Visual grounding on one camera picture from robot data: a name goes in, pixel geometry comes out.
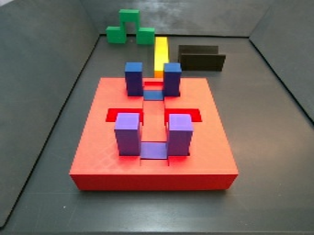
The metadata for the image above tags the yellow rectangular bar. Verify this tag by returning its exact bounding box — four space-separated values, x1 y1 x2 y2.
154 37 170 78

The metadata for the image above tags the purple U-shaped block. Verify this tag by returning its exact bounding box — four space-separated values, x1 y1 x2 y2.
114 113 194 160

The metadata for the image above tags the black U-channel holder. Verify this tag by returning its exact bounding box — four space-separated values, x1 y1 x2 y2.
178 45 226 72

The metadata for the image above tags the red slotted base board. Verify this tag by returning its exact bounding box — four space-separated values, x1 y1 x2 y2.
70 78 238 191

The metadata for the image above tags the green stepped arch block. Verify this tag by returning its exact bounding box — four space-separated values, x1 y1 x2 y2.
106 9 157 45

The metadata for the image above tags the blue U-shaped block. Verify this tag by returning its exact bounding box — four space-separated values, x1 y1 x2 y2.
125 62 182 96

